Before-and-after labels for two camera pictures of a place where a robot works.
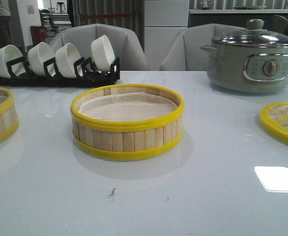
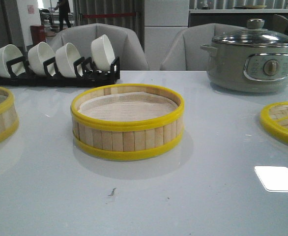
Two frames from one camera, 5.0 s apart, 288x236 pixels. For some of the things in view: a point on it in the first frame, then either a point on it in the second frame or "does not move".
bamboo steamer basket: (2, 120) does not move
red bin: (38, 33) does not move
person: (1, 12) to (64, 9)
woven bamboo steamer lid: (282, 121) does not move
